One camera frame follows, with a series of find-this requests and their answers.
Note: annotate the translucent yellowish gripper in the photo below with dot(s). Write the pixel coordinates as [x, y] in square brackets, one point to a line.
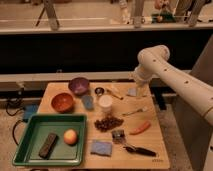
[141, 91]

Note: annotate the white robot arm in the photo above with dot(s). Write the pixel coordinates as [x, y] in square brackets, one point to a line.
[153, 61]

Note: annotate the white paper cup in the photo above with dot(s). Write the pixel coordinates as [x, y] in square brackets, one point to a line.
[105, 102]

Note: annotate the blue grey small cup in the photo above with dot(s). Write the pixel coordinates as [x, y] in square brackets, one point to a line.
[87, 101]

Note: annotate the light blue folded cloth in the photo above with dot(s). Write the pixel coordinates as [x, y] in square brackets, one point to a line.
[132, 92]

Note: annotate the silver fork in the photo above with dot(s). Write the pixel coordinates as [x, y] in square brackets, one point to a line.
[135, 111]

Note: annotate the orange carrot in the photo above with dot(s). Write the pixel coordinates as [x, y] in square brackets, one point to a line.
[141, 128]

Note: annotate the wooden cutting board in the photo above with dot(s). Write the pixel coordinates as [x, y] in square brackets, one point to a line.
[150, 139]

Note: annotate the small metallic square object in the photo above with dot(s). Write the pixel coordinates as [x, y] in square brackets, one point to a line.
[118, 136]

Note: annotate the purple bowl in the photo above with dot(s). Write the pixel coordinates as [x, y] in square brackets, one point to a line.
[79, 85]

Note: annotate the blue square sponge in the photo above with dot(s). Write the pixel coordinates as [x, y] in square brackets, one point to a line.
[101, 148]

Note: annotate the orange wooden bowl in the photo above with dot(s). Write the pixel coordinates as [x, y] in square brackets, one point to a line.
[62, 102]

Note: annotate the yellow red apple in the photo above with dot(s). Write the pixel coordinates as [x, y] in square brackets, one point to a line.
[70, 137]

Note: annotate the dark rectangular sponge block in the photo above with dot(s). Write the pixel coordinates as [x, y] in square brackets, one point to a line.
[48, 145]

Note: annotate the green plastic tray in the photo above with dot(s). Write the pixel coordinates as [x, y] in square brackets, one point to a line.
[42, 143]

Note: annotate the blue box on floor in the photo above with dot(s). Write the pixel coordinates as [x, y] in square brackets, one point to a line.
[29, 111]

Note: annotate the black handled brush tool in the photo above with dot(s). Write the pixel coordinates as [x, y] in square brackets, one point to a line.
[140, 150]

